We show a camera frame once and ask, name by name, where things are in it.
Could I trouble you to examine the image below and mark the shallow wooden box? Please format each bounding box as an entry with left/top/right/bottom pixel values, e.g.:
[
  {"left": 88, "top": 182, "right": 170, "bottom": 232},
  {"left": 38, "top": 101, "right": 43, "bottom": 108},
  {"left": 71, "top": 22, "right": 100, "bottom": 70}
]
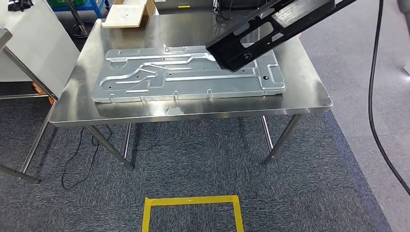
[{"left": 101, "top": 0, "right": 156, "bottom": 29}]

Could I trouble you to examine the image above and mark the stainless steel workbench table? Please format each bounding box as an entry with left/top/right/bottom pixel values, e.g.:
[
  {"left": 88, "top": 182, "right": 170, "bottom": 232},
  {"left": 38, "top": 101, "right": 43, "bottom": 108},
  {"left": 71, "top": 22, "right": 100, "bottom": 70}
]
[{"left": 48, "top": 7, "right": 334, "bottom": 171}]

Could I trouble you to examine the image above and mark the small orange object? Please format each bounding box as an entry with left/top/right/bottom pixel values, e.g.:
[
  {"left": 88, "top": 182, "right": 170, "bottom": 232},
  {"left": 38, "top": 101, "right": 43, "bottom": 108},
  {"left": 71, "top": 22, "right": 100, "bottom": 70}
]
[{"left": 31, "top": 81, "right": 56, "bottom": 105}]

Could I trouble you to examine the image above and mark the thin black floor cable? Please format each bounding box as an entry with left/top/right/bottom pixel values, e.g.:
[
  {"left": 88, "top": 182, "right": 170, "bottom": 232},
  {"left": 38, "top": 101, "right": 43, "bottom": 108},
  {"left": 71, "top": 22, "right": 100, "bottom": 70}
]
[{"left": 60, "top": 124, "right": 113, "bottom": 190}]

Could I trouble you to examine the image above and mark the long black plastic part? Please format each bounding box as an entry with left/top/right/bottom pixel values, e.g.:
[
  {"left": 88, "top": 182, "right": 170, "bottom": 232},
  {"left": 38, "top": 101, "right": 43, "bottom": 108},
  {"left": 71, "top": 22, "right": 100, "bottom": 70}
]
[{"left": 205, "top": 0, "right": 359, "bottom": 73}]

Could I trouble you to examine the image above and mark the chrome stanchion post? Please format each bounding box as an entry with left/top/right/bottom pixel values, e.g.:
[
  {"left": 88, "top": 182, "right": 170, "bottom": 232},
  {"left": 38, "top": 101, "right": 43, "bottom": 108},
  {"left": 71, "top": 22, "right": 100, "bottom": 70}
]
[{"left": 63, "top": 0, "right": 92, "bottom": 39}]

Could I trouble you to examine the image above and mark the small black device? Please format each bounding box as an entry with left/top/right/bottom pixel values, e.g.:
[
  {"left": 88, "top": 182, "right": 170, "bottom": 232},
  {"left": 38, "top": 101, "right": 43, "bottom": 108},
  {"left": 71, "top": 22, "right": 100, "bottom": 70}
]
[{"left": 6, "top": 0, "right": 35, "bottom": 12}]

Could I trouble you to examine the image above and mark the dark equipment with yellow label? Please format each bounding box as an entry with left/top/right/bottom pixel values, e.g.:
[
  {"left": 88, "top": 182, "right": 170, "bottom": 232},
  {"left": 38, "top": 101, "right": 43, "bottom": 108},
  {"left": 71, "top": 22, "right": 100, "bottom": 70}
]
[{"left": 153, "top": 0, "right": 267, "bottom": 15}]

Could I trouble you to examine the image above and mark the white cabinet panel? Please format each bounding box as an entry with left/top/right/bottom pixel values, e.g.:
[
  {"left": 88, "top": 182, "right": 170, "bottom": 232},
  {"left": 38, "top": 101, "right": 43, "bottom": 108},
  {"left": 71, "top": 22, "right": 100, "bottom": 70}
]
[{"left": 0, "top": 0, "right": 81, "bottom": 101}]

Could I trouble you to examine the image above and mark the small blue rack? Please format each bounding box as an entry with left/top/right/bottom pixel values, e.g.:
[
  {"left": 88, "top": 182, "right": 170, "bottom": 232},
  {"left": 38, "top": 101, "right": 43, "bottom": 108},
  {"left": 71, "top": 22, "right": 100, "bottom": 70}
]
[{"left": 46, "top": 0, "right": 112, "bottom": 19}]

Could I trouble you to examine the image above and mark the stamped grey metal plate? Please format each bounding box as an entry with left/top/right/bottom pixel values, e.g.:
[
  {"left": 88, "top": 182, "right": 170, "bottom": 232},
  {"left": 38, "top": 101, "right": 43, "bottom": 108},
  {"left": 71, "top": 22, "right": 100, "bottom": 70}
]
[{"left": 91, "top": 44, "right": 287, "bottom": 104}]

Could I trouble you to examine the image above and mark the thick black camera cable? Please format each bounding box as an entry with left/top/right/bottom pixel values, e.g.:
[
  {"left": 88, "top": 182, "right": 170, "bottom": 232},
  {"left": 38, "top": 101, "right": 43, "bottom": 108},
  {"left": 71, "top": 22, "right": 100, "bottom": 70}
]
[{"left": 367, "top": 0, "right": 410, "bottom": 197}]

